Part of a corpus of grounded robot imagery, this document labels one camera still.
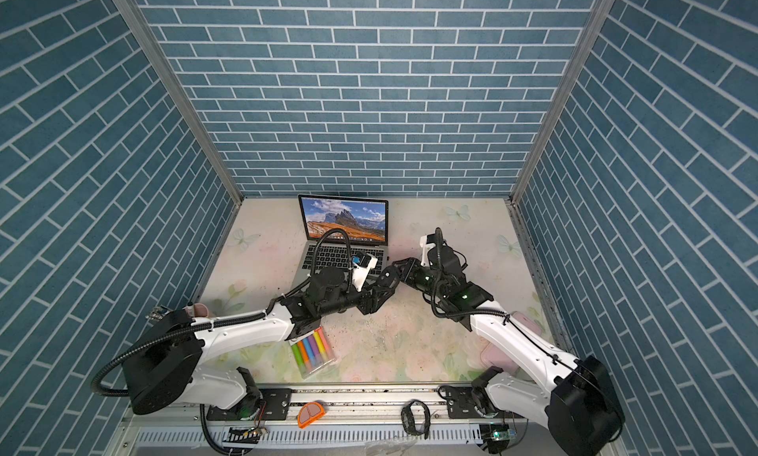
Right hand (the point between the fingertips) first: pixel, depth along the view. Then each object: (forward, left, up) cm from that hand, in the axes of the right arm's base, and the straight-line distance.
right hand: (394, 267), depth 78 cm
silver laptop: (+22, +12, -8) cm, 27 cm away
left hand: (-5, 0, -4) cm, 6 cm away
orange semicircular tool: (-32, +18, -17) cm, 40 cm away
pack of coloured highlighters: (-17, +22, -19) cm, 34 cm away
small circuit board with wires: (-37, +34, -22) cm, 55 cm away
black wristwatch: (-32, -6, -15) cm, 36 cm away
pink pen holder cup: (-11, +54, -12) cm, 56 cm away
